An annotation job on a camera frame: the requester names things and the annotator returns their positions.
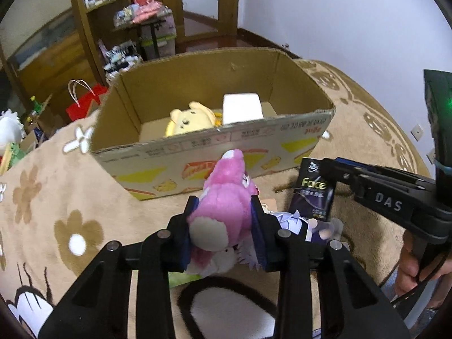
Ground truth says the green paper sheet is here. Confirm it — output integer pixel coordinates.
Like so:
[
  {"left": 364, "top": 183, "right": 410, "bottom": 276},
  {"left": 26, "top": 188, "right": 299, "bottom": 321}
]
[{"left": 168, "top": 272, "right": 203, "bottom": 289}]

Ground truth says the translucent plastic storage box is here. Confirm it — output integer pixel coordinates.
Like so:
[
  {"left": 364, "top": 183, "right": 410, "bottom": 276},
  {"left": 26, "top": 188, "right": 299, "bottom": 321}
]
[{"left": 138, "top": 10, "right": 177, "bottom": 61}]

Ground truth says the wooden door frame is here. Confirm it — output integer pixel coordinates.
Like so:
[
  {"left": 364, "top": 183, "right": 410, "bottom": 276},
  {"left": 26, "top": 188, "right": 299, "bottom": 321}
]
[{"left": 153, "top": 0, "right": 241, "bottom": 49}]

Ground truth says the person's right hand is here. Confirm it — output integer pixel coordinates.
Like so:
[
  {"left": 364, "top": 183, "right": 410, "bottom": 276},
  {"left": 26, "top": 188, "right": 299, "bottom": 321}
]
[{"left": 395, "top": 235, "right": 452, "bottom": 308}]

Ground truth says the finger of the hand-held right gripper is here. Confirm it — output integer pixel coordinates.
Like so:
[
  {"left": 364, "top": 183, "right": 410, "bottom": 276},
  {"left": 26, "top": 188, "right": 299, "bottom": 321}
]
[{"left": 319, "top": 157, "right": 437, "bottom": 199}]

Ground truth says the black tissue packet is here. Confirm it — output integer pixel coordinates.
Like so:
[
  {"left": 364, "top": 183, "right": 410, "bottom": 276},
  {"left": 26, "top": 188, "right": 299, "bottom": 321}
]
[{"left": 288, "top": 158, "right": 336, "bottom": 221}]

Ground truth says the white foam block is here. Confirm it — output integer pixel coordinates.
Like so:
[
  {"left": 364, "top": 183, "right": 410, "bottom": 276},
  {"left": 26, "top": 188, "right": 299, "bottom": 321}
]
[{"left": 222, "top": 92, "right": 265, "bottom": 125}]

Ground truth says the pile of black-white items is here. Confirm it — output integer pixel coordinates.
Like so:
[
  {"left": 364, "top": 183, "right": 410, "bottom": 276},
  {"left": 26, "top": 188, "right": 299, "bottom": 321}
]
[{"left": 102, "top": 40, "right": 144, "bottom": 75}]

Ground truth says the yellow plush toy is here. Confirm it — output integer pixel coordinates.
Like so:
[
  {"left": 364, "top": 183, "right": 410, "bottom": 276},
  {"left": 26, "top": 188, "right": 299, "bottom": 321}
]
[{"left": 164, "top": 101, "right": 221, "bottom": 138}]

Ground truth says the pink plush toy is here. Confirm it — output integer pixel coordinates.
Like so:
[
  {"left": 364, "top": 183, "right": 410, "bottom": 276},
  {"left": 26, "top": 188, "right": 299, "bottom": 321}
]
[{"left": 185, "top": 148, "right": 260, "bottom": 278}]

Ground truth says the purple-haired plush doll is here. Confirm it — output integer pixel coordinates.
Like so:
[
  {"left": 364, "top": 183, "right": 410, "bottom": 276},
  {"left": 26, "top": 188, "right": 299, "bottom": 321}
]
[{"left": 236, "top": 210, "right": 345, "bottom": 272}]

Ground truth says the wooden cabinet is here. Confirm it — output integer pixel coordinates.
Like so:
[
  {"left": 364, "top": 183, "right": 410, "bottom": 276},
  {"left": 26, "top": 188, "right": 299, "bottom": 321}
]
[{"left": 6, "top": 7, "right": 107, "bottom": 125}]

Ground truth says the person's jeans leg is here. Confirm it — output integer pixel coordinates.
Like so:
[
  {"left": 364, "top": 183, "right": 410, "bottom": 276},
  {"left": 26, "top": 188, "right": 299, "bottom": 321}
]
[{"left": 383, "top": 268, "right": 439, "bottom": 330}]

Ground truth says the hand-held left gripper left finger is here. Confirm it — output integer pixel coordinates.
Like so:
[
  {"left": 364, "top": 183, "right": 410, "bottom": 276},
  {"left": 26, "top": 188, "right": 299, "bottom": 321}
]
[{"left": 38, "top": 195, "right": 200, "bottom": 339}]

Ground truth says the wooden shelf unit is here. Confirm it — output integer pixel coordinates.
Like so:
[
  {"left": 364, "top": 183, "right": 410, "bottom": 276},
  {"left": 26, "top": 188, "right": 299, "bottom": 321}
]
[{"left": 68, "top": 0, "right": 185, "bottom": 86}]

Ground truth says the cardboard box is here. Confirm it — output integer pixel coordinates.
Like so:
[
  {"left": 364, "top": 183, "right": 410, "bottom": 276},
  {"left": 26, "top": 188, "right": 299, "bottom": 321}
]
[{"left": 90, "top": 47, "right": 336, "bottom": 202}]

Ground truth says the white plush toy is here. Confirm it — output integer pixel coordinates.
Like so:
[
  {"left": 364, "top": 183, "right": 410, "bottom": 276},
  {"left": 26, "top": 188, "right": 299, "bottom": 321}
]
[{"left": 0, "top": 109, "right": 26, "bottom": 153}]

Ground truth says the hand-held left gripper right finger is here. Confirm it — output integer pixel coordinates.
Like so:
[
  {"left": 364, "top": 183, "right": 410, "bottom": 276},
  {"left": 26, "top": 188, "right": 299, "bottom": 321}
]
[{"left": 251, "top": 195, "right": 412, "bottom": 339}]

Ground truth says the green bottle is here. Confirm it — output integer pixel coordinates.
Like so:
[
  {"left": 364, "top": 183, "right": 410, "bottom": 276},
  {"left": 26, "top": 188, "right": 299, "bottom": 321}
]
[{"left": 30, "top": 95, "right": 45, "bottom": 118}]

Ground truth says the pile of pink clothes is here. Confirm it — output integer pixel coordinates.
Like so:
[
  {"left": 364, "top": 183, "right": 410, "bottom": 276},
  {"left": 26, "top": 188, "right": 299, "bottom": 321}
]
[{"left": 113, "top": 0, "right": 171, "bottom": 28}]

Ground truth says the red paper bag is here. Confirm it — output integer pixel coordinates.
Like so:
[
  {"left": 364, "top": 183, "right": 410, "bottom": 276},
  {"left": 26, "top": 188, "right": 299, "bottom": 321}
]
[{"left": 66, "top": 79, "right": 110, "bottom": 123}]

